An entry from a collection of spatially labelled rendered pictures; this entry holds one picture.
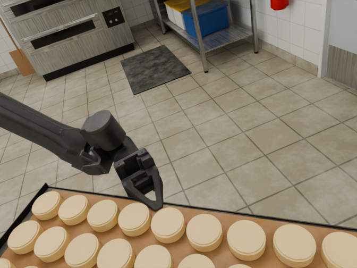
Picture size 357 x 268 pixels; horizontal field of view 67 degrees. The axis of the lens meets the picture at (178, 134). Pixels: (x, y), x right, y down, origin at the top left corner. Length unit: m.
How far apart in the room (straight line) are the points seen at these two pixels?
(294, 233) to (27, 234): 0.40
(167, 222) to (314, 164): 1.53
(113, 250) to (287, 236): 0.23
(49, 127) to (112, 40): 3.78
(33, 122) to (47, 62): 3.85
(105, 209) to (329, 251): 0.32
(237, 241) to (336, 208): 1.32
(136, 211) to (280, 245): 0.21
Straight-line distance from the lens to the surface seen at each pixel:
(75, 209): 0.49
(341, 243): 0.40
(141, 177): 0.49
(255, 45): 3.24
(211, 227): 0.40
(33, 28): 4.33
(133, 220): 0.43
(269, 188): 1.73
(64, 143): 0.59
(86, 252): 0.44
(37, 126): 0.59
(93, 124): 0.53
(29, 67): 5.25
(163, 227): 0.41
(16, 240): 0.52
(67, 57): 4.38
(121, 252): 0.41
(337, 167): 1.87
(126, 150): 0.54
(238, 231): 0.39
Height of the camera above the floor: 1.34
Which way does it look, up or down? 37 degrees down
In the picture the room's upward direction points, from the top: 18 degrees counter-clockwise
